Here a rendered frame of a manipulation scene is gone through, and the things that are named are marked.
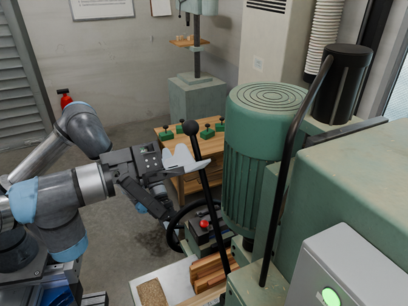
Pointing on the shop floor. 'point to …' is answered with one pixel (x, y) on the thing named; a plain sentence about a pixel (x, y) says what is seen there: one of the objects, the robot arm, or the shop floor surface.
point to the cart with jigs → (191, 182)
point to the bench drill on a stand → (217, 86)
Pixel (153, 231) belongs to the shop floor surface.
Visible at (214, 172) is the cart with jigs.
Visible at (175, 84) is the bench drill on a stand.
